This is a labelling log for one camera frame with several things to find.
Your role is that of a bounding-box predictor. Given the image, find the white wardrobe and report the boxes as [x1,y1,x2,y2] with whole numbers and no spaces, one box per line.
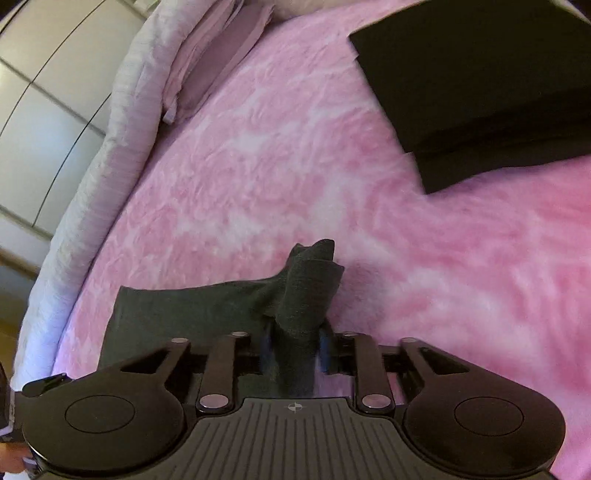
[0,0,163,278]

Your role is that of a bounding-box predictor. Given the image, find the black garment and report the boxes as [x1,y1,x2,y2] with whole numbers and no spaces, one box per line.
[348,0,591,195]

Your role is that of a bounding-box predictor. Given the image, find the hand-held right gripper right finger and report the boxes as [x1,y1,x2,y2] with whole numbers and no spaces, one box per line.
[318,322,468,412]

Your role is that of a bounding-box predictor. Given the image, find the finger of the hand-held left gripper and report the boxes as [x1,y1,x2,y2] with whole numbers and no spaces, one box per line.
[21,373,71,398]

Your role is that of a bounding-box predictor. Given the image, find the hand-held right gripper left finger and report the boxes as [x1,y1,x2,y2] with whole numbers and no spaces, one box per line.
[98,322,274,412]

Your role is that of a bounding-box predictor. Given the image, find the dark grey cloth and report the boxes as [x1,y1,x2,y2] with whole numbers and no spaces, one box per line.
[98,239,346,400]

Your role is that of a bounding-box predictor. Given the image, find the pink floral blanket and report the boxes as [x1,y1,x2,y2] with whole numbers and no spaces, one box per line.
[50,0,591,480]

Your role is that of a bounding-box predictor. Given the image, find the white ribbed rolled quilt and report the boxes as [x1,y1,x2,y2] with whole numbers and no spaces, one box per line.
[10,0,278,386]

